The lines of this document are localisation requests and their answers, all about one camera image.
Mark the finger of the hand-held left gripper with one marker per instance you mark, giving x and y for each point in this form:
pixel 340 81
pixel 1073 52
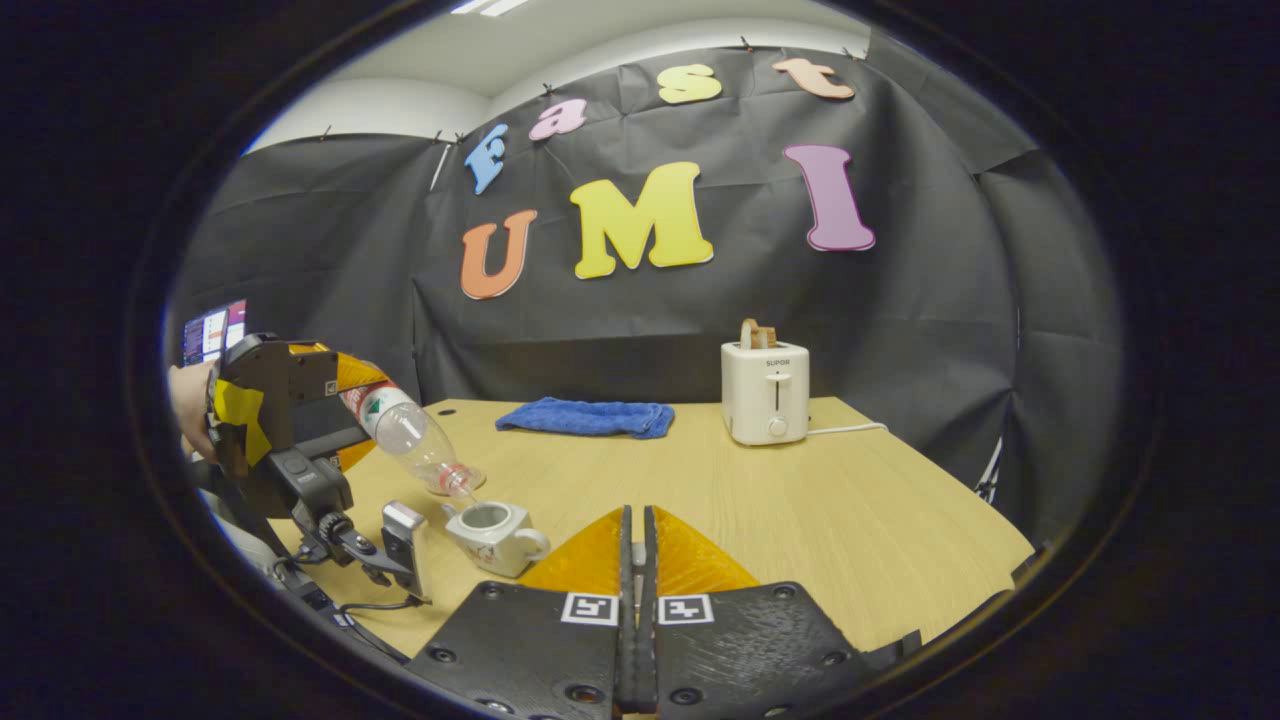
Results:
pixel 345 375
pixel 335 447

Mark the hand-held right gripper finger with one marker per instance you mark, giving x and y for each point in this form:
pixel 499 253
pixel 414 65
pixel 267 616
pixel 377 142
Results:
pixel 648 650
pixel 628 650

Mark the clear plastic water bottle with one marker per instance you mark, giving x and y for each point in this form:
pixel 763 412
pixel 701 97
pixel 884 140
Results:
pixel 410 435

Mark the white teacup lid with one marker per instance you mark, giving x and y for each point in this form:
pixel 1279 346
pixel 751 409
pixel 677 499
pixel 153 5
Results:
pixel 638 556

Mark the white ceramic teacup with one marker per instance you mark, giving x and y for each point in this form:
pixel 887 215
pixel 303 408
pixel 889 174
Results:
pixel 500 545

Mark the computer monitor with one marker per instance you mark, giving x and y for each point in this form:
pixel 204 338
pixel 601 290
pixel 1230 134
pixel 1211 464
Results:
pixel 210 335

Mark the blue towel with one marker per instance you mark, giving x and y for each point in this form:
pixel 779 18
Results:
pixel 590 417

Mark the white toaster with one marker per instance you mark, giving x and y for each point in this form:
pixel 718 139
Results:
pixel 765 395

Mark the toast slice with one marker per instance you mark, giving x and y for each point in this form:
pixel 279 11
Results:
pixel 758 335

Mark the ceiling light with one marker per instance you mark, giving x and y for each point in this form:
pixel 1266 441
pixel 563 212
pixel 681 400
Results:
pixel 490 5

